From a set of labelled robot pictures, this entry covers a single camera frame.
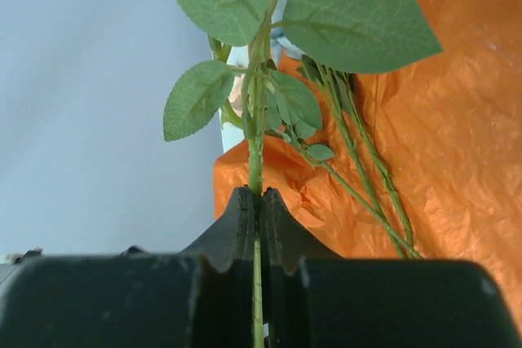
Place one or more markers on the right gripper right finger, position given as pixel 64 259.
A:
pixel 315 298

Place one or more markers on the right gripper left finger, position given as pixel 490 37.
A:
pixel 198 297

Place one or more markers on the orange paper flower wrapping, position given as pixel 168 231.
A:
pixel 449 131

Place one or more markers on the artificial flower bunch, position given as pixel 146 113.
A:
pixel 338 90

